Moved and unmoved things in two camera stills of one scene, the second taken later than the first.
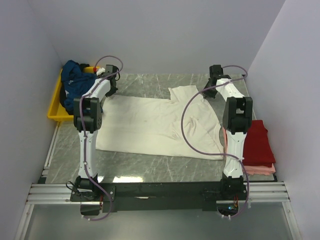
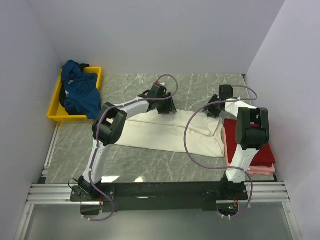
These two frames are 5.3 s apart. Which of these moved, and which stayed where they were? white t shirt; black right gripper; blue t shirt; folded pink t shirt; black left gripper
Moved: white t shirt; black left gripper; black right gripper
Stayed: folded pink t shirt; blue t shirt
